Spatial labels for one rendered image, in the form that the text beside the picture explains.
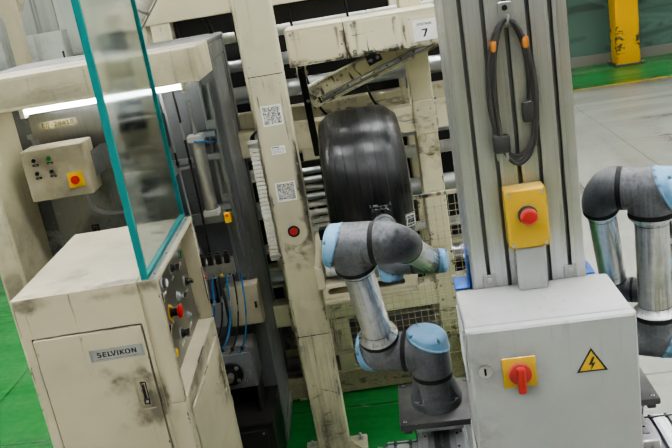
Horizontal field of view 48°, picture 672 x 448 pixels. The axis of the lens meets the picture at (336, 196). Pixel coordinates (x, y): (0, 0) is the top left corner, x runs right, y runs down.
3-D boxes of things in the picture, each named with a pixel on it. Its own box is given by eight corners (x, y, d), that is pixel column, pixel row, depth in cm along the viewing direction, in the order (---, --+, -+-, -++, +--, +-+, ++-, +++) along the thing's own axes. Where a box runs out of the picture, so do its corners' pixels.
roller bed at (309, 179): (289, 238, 328) (276, 173, 319) (290, 227, 342) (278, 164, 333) (334, 231, 327) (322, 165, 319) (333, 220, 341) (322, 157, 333)
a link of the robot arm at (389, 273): (412, 283, 229) (408, 248, 227) (376, 284, 233) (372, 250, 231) (417, 275, 236) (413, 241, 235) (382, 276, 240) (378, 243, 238)
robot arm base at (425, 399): (464, 411, 215) (460, 381, 212) (411, 417, 216) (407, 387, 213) (459, 383, 229) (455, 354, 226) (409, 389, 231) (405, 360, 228)
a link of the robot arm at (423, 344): (449, 381, 213) (444, 338, 209) (403, 381, 217) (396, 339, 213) (455, 360, 224) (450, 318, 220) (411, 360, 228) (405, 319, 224)
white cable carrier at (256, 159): (271, 261, 290) (247, 141, 276) (272, 256, 295) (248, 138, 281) (282, 259, 290) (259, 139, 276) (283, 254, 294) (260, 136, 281)
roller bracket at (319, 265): (318, 291, 280) (314, 267, 277) (319, 253, 318) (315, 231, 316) (327, 290, 280) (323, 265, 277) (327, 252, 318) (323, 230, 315)
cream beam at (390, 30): (290, 69, 294) (283, 31, 290) (292, 61, 318) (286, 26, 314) (444, 43, 292) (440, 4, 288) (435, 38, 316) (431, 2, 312)
